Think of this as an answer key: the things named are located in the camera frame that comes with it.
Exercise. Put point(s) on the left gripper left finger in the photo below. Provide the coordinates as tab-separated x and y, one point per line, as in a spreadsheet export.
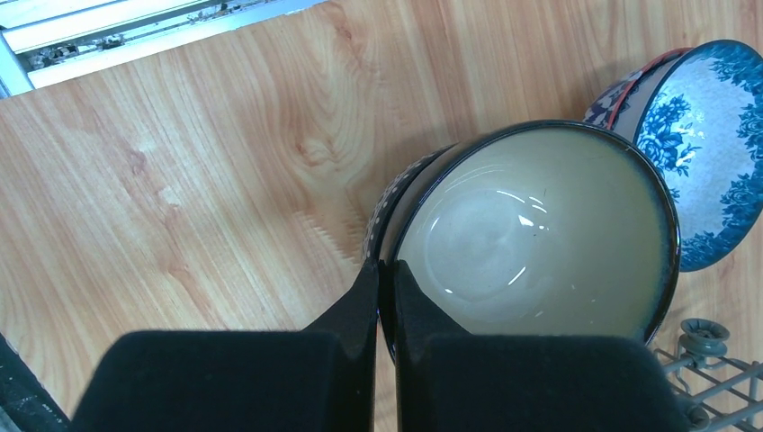
320	378

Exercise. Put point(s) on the dark patterned bowl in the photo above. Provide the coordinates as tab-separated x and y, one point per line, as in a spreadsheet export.
379	219

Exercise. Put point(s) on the white blue floral bowl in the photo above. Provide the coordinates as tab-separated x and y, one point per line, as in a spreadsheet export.
697	116

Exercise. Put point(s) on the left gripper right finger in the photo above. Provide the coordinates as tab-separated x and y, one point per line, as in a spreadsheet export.
451	380

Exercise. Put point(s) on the blue zigzag red bowl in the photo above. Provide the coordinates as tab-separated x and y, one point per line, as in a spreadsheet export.
603	111

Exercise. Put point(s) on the dark blue bowl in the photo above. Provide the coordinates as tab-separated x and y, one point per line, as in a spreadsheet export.
545	227

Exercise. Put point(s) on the grey wire dish rack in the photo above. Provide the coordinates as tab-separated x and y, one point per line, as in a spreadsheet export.
715	391

